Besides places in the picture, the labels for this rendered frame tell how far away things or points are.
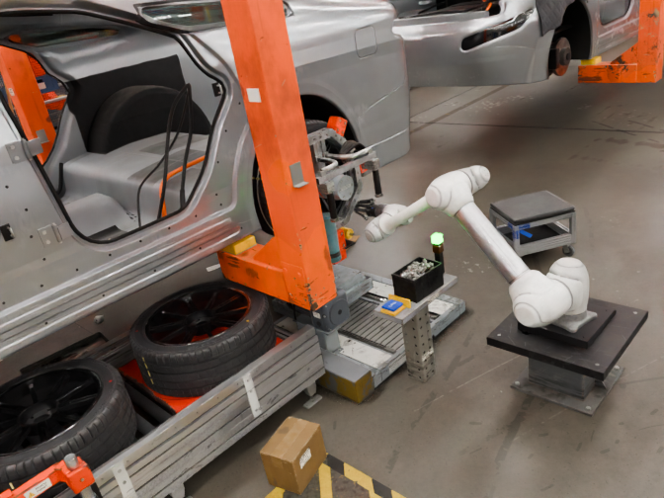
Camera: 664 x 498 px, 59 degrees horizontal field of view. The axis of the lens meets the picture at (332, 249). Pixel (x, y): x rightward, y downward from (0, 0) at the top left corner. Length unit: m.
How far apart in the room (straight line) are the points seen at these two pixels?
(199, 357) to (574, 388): 1.61
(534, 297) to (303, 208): 0.98
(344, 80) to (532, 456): 2.06
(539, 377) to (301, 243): 1.22
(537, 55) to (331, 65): 2.43
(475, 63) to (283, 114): 3.08
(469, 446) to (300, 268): 1.01
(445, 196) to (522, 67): 2.84
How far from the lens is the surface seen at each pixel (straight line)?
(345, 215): 3.25
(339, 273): 3.53
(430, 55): 5.36
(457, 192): 2.55
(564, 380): 2.80
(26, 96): 4.75
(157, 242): 2.68
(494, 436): 2.66
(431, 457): 2.58
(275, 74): 2.30
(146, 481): 2.49
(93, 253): 2.58
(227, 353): 2.62
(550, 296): 2.47
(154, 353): 2.68
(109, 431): 2.48
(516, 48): 5.18
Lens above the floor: 1.83
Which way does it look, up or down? 25 degrees down
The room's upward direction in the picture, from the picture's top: 11 degrees counter-clockwise
